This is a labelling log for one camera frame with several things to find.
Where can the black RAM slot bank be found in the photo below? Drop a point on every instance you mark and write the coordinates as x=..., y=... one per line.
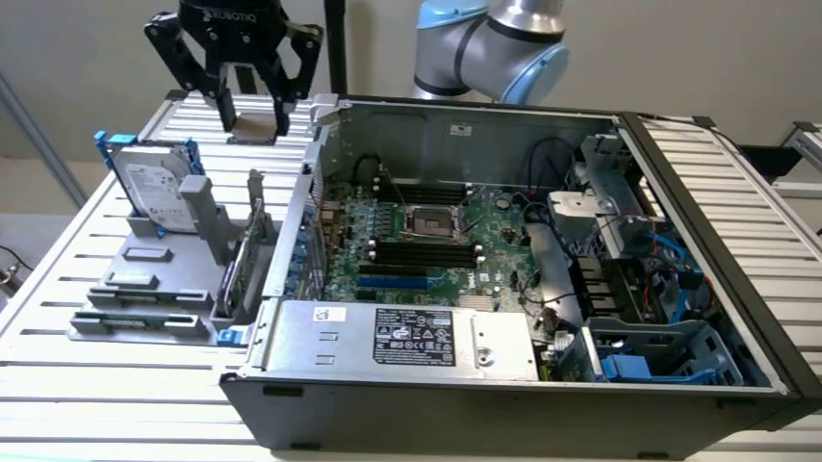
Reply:
x=427, y=252
x=427, y=193

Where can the graphics card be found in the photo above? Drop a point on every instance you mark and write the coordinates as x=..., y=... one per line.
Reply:
x=247, y=250

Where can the black expansion slot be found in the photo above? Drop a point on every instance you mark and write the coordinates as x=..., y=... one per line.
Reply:
x=389, y=270

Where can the blue clip on rack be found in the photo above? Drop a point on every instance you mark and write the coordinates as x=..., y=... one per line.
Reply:
x=232, y=337

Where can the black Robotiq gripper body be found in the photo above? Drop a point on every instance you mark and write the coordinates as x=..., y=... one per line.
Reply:
x=237, y=29

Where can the small silver heat sink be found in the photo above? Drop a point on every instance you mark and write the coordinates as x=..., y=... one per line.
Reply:
x=477, y=303

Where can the green motherboard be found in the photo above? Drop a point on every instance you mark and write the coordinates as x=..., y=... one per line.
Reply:
x=493, y=269

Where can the slanted aluminium profile bar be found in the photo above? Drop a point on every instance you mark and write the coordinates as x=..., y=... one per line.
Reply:
x=38, y=139

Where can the open black PC case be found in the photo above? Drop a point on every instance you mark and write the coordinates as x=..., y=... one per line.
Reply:
x=488, y=414

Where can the square CPU chip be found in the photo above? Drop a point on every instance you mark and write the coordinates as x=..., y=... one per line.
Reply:
x=253, y=127

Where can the black vertical pole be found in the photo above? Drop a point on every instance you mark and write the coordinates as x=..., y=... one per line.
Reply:
x=335, y=48

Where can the green RAM stick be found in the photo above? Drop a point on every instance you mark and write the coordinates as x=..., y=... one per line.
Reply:
x=128, y=321
x=137, y=294

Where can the aluminium side table frame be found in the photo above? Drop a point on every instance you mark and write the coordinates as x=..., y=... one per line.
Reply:
x=799, y=163

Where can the blue expansion slot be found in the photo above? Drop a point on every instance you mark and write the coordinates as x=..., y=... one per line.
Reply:
x=392, y=282

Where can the hard disk in blue bracket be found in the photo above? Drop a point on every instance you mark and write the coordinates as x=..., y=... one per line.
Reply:
x=153, y=187

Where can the grey disk bay cage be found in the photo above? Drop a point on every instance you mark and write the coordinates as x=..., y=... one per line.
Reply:
x=667, y=351

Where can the CPU socket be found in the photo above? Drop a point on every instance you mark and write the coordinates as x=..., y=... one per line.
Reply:
x=433, y=222

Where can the silver power supply unit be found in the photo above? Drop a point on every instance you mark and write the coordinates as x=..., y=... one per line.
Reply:
x=397, y=341

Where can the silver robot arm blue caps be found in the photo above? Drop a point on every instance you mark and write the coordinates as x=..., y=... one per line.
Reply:
x=477, y=48

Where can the grey parts rack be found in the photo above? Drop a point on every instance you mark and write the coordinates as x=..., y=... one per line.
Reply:
x=160, y=269

